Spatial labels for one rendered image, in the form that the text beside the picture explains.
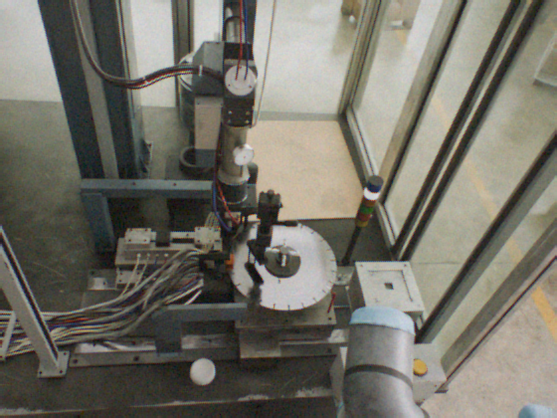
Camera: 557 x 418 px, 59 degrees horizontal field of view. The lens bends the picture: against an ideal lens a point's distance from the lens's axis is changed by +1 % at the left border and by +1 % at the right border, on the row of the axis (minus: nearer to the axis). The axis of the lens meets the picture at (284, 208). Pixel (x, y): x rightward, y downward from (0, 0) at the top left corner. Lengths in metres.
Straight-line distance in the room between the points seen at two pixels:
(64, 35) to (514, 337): 2.41
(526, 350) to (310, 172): 1.47
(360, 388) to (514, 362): 1.97
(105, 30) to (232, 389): 1.08
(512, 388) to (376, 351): 1.86
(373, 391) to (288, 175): 1.31
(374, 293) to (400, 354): 0.67
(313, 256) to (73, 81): 0.91
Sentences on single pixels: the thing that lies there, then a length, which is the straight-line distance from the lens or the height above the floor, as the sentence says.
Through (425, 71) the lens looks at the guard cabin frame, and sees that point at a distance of 1.63.
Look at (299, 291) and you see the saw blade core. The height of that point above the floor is 0.95.
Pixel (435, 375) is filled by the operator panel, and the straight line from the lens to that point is 1.46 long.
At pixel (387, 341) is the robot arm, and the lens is 0.87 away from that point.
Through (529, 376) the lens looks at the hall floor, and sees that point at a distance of 2.76.
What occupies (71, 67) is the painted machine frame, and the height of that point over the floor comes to 1.26.
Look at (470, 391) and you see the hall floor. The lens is 2.57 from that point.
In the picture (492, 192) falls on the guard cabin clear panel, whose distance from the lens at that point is 1.29.
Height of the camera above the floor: 2.11
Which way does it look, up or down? 47 degrees down
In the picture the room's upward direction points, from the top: 11 degrees clockwise
